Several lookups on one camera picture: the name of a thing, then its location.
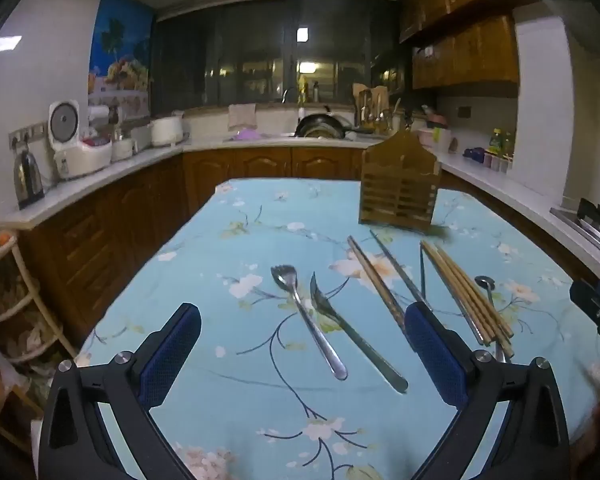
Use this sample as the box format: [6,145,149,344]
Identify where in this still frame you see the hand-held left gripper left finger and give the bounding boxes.
[37,303,203,480]

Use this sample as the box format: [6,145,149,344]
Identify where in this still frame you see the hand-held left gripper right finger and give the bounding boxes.
[404,302,571,480]

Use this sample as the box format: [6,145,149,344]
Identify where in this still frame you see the dark metal fork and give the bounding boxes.
[309,272,409,394]

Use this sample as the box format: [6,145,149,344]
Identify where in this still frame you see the small metal spoon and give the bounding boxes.
[474,275,509,363]

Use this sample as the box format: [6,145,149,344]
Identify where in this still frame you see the silver metal fork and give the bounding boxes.
[271,264,349,381]

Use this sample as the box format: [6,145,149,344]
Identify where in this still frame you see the wooden utensil holder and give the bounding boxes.
[357,130,443,233]

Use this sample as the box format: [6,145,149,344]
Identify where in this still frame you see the blue floral tablecloth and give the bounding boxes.
[72,177,600,480]

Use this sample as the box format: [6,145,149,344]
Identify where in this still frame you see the gas stove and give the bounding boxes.
[550,197,600,267]

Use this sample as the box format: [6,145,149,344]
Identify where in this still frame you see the wooden base cabinets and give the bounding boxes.
[17,146,598,348]

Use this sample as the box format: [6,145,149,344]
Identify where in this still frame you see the white kitchen countertop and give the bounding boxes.
[0,130,600,271]

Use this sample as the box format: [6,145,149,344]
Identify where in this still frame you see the white corner shelf rack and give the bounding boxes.
[0,232,77,456]

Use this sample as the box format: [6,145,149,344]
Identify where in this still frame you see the row of seasoning jars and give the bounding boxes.
[485,152,514,174]

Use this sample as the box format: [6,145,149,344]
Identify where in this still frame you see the yellow green bottle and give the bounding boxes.
[490,127,514,157]

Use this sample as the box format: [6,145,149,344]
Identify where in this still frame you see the small white pot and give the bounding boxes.
[111,130,137,162]

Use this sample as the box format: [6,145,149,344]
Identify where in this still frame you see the white rice cooker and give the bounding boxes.
[47,99,113,181]

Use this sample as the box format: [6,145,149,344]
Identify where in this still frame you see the white ceramic pot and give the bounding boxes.
[150,114,186,148]

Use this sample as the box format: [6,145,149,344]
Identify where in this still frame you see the steel kettle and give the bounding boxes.
[12,150,46,211]

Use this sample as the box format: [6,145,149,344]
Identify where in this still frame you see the beige dish towel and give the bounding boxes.
[227,104,257,131]

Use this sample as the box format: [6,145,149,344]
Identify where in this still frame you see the dish rack with cutting boards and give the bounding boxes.
[352,82,396,133]

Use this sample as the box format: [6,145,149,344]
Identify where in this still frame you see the black wok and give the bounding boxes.
[295,112,353,139]

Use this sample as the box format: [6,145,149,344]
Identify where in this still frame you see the white kitchen appliance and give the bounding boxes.
[87,104,125,136]

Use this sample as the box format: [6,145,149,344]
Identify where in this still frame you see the dark kitchen window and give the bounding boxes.
[152,0,401,116]

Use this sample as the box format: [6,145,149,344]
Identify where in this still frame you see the wall power strip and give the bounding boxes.
[7,120,48,148]

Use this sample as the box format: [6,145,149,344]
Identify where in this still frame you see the wooden wall cabinets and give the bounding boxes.
[397,0,521,98]

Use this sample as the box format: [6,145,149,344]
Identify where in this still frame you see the beach wall poster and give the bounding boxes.
[87,0,156,123]

